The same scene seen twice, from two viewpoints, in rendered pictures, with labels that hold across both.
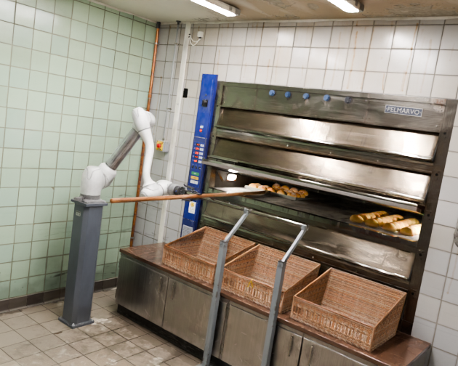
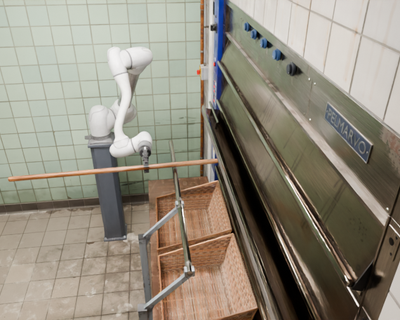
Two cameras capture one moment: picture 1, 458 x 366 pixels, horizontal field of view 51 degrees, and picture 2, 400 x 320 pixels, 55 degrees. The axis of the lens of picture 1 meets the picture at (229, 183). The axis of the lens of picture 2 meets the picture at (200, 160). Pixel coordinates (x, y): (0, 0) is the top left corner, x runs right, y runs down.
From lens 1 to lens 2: 2.78 m
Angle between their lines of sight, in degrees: 48
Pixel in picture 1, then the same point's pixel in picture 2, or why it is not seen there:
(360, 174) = (292, 219)
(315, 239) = not seen: hidden behind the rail
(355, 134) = (294, 143)
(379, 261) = not seen: outside the picture
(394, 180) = (318, 267)
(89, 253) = (105, 186)
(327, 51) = not seen: outside the picture
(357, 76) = (301, 20)
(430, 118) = (379, 179)
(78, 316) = (108, 233)
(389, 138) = (322, 180)
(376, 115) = (317, 118)
